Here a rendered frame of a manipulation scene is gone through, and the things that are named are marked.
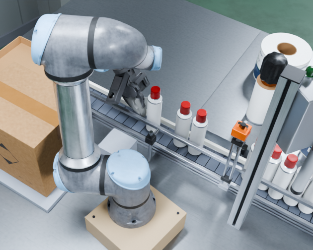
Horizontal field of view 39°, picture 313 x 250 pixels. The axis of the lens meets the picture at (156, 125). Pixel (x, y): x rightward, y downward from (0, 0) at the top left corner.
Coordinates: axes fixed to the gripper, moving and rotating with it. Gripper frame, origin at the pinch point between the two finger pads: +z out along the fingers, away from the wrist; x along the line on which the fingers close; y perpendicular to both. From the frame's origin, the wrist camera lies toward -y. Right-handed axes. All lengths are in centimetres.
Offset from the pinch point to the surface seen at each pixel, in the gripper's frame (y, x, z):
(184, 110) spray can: -0.9, -21.4, -3.4
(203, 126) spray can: -1.0, -26.4, 2.9
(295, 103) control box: -16, -68, -19
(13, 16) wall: 83, 176, -15
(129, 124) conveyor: -2.6, 5.8, 2.9
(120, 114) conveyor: -0.4, 10.6, 0.1
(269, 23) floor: 209, 57, 74
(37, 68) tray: 4, 53, -19
